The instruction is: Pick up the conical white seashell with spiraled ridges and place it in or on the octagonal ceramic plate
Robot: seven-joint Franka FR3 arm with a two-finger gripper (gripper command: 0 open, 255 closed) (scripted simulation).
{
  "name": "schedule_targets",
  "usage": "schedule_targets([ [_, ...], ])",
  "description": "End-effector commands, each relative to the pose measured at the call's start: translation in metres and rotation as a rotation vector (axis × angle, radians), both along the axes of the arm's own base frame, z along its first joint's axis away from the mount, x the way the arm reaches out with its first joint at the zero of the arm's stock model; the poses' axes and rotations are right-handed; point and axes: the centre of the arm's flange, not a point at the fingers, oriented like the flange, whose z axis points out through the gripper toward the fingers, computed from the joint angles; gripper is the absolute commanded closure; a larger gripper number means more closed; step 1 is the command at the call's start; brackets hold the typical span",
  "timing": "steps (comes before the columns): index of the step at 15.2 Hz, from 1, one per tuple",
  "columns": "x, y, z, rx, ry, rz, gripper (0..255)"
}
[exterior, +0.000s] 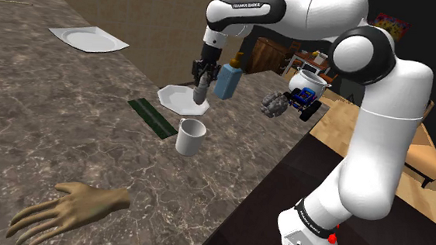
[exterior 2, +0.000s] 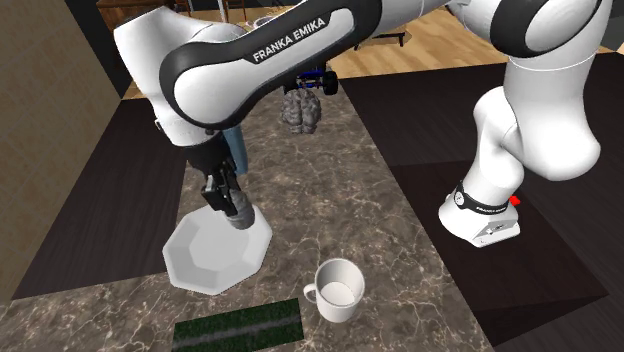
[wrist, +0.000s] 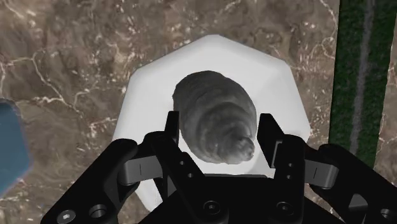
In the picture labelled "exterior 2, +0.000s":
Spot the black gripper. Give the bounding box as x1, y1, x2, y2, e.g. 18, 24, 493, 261
184, 135, 244, 219

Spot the grey textured cylinder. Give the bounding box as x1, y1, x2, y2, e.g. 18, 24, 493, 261
227, 188, 256, 231

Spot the blue upright container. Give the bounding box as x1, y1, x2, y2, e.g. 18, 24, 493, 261
222, 125, 249, 177

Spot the white octagonal bowl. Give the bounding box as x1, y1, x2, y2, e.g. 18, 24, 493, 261
162, 203, 274, 297

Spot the grey brain figure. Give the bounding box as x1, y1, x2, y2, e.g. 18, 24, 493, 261
281, 88, 322, 136

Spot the dark green flat book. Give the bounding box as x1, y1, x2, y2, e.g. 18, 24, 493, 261
172, 297, 306, 352

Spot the white mug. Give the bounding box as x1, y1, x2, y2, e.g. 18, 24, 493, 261
302, 257, 366, 323

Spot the blue toy car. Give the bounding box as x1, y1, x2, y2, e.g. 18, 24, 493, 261
282, 68, 340, 97

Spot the dark robot stand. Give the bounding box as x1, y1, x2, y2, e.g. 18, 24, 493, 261
388, 160, 611, 348

